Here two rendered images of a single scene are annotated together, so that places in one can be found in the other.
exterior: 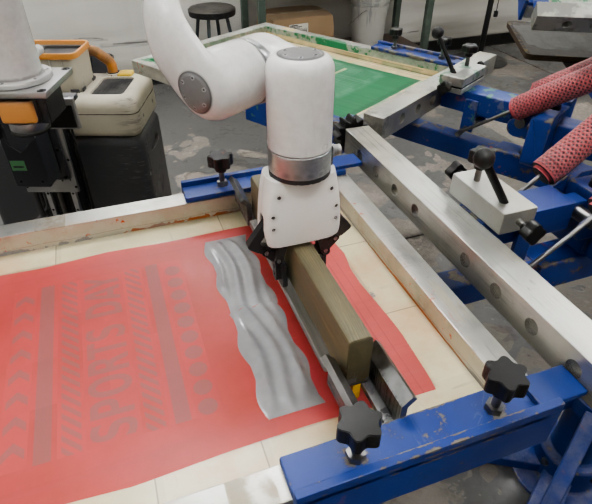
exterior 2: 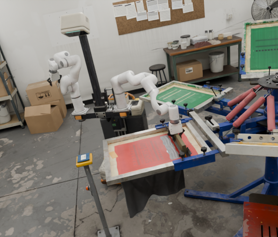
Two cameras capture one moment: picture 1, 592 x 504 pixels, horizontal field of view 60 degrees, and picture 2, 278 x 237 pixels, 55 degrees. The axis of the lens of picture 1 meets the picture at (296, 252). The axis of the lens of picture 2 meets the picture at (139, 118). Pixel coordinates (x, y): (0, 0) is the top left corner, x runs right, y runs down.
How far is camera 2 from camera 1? 1.45 m
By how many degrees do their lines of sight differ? 17
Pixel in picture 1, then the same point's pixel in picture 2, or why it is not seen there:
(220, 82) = (162, 110)
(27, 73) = (125, 106)
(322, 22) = (197, 66)
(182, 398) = (158, 157)
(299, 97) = (173, 112)
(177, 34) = (156, 105)
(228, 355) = (165, 152)
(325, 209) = (179, 127)
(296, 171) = (173, 122)
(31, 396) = (135, 158)
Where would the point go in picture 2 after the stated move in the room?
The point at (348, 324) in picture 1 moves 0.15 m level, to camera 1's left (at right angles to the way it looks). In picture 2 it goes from (182, 144) to (162, 145)
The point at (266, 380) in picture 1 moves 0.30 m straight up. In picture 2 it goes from (171, 154) to (166, 120)
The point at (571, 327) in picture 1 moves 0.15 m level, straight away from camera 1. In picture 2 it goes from (218, 143) to (229, 134)
